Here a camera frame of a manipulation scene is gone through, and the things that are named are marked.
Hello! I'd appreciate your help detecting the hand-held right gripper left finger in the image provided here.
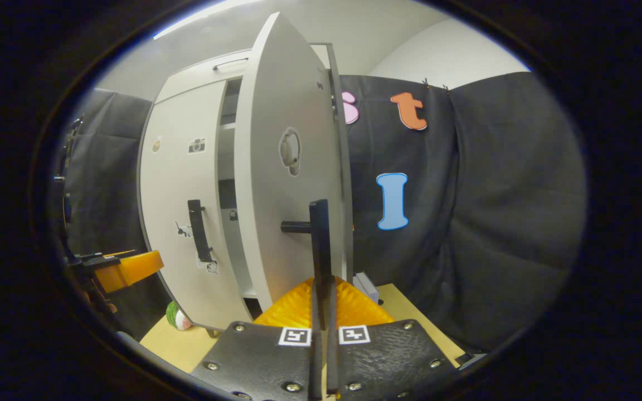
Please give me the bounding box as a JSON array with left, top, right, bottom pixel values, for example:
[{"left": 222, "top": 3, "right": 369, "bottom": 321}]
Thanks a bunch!
[{"left": 189, "top": 277, "right": 324, "bottom": 401}]

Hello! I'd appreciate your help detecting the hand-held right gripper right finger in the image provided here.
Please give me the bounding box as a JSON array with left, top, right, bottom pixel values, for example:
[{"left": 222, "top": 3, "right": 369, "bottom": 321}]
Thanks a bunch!
[{"left": 324, "top": 277, "right": 458, "bottom": 401}]

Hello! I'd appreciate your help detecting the black door handle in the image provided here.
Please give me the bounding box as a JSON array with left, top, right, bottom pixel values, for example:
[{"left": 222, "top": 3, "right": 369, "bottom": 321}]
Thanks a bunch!
[
  {"left": 187, "top": 199, "right": 214, "bottom": 263},
  {"left": 281, "top": 199, "right": 334, "bottom": 329}
]

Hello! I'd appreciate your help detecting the white cabinet door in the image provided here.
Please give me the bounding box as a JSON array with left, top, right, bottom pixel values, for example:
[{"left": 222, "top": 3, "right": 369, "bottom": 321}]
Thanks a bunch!
[
  {"left": 138, "top": 80, "right": 255, "bottom": 332},
  {"left": 235, "top": 12, "right": 353, "bottom": 312}
]

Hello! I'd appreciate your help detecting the white double-door shoe cabinet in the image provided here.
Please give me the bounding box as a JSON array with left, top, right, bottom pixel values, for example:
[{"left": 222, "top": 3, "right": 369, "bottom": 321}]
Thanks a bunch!
[{"left": 137, "top": 42, "right": 355, "bottom": 335}]

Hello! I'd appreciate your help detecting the white cabinet drawer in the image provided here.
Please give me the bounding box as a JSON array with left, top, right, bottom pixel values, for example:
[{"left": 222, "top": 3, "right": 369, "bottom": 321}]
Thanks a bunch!
[{"left": 155, "top": 49, "right": 250, "bottom": 104}]

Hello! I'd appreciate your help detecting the green striped ball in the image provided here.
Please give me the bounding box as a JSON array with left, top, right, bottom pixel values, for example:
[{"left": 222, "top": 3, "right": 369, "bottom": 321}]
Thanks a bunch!
[{"left": 166, "top": 301, "right": 193, "bottom": 331}]

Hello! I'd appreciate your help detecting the black backdrop cloth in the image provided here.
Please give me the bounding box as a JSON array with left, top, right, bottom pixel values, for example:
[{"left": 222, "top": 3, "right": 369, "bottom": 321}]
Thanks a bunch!
[
  {"left": 339, "top": 71, "right": 588, "bottom": 353},
  {"left": 56, "top": 89, "right": 172, "bottom": 340}
]

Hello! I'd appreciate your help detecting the grey drawer handle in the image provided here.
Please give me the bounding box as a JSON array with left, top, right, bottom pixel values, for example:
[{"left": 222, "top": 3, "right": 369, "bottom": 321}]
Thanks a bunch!
[{"left": 212, "top": 57, "right": 249, "bottom": 71}]

